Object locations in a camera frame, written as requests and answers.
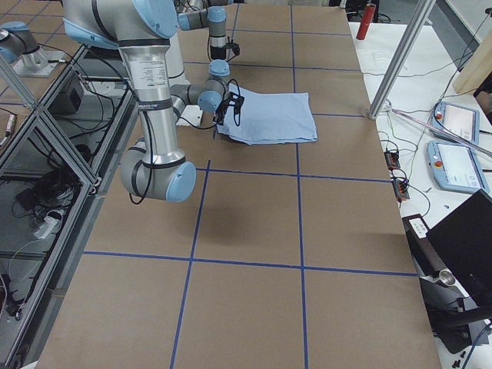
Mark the white power strip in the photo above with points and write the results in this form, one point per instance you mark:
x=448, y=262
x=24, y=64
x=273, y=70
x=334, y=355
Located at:
x=47, y=227

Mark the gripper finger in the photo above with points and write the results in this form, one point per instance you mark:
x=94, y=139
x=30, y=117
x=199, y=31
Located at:
x=237, y=115
x=218, y=118

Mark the electronics board with wires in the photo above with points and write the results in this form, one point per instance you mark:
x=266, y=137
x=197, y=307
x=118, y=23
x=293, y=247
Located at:
x=399, y=179

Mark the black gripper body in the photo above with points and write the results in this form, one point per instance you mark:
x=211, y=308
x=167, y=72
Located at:
x=217, y=52
x=221, y=112

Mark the aluminium frame post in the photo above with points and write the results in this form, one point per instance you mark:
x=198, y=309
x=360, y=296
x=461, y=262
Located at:
x=409, y=37

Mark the red cylinder bottle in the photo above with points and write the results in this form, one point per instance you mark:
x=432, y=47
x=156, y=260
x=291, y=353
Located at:
x=366, y=20

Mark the teach pendant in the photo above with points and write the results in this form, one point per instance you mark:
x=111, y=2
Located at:
x=456, y=119
x=455, y=167

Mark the small grey robot arm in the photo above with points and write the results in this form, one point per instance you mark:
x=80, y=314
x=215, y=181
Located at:
x=20, y=49

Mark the black box under rack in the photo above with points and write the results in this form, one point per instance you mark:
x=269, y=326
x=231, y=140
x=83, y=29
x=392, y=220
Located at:
x=68, y=100

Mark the light blue t-shirt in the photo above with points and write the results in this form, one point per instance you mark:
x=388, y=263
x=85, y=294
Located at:
x=271, y=119

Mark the lower teach pendant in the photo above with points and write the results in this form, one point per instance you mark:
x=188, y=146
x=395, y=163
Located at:
x=455, y=167

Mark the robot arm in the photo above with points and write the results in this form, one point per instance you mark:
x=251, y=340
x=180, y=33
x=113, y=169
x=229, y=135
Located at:
x=212, y=16
x=142, y=31

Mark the aluminium frame rack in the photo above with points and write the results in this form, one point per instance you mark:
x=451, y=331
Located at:
x=57, y=165

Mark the upper teach pendant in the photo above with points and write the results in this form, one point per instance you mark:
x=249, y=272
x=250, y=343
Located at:
x=456, y=119

